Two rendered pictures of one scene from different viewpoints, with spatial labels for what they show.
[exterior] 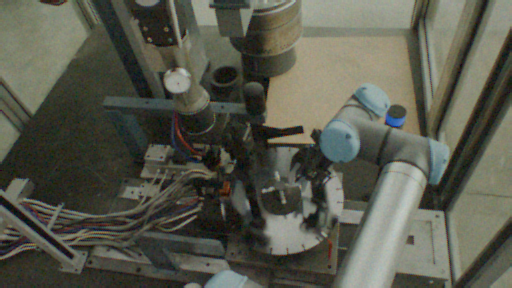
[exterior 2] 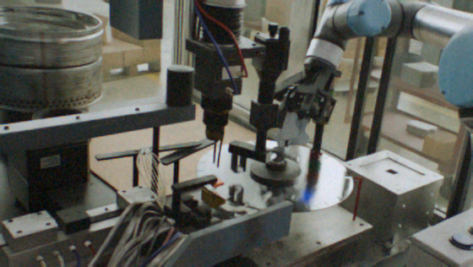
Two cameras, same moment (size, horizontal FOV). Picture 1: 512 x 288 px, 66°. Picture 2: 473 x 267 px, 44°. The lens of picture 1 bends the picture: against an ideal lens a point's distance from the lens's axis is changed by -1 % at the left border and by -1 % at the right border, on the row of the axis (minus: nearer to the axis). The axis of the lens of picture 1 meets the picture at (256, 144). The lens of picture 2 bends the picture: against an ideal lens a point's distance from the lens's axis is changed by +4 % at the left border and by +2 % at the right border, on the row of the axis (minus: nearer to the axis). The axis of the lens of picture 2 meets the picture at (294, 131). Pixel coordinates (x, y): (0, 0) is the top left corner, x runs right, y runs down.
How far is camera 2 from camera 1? 1.01 m
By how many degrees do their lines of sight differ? 57
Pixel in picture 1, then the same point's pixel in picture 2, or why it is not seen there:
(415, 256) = (409, 177)
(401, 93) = (234, 130)
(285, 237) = (323, 192)
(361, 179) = not seen: hidden behind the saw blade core
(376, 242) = not seen: outside the picture
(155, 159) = (38, 231)
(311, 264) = (347, 231)
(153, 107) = (26, 128)
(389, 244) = not seen: outside the picture
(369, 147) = (394, 11)
